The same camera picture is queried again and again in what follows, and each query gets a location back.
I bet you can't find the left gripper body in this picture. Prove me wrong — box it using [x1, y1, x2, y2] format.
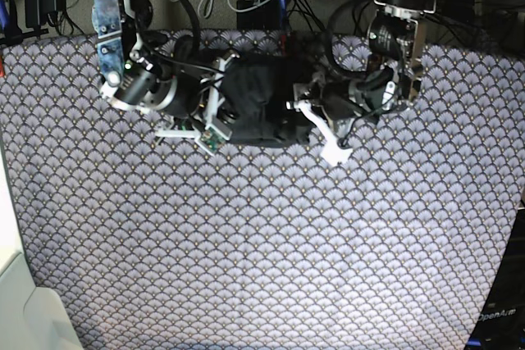
[293, 73, 369, 131]

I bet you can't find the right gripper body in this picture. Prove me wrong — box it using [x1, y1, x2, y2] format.
[163, 54, 227, 129]

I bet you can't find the dark grey T-shirt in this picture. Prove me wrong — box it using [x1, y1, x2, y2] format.
[221, 54, 315, 148]

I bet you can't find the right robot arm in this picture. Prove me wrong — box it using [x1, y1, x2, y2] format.
[92, 0, 226, 130]

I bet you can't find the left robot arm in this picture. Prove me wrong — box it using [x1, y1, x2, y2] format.
[286, 0, 437, 131]

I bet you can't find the fan patterned tablecloth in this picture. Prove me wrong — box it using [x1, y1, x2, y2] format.
[1, 37, 524, 349]

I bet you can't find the white plastic bin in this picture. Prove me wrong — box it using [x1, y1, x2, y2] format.
[1, 252, 83, 349]

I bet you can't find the black OpenArm box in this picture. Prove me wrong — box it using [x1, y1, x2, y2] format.
[465, 207, 524, 349]

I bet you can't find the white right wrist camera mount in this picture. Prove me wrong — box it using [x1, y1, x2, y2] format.
[155, 50, 240, 155]

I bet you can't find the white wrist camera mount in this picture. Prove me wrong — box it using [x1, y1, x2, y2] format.
[286, 100, 353, 166]
[155, 50, 240, 155]

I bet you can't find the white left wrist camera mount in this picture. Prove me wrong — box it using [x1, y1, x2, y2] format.
[286, 100, 353, 166]

